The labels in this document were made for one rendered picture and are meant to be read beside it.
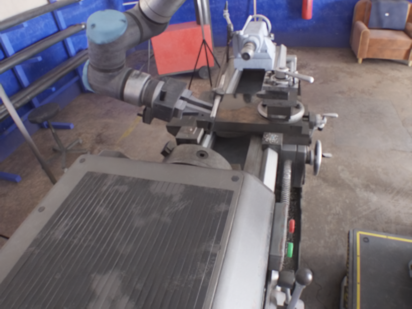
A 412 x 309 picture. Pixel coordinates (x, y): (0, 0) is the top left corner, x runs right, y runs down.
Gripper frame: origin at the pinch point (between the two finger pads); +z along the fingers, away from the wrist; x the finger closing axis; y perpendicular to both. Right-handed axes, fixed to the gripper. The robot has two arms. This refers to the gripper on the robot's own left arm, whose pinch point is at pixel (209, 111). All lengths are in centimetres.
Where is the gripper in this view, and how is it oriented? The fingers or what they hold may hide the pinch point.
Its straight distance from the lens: 70.7
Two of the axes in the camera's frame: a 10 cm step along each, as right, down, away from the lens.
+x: 2.1, -6.3, 7.5
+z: 9.5, 3.2, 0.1
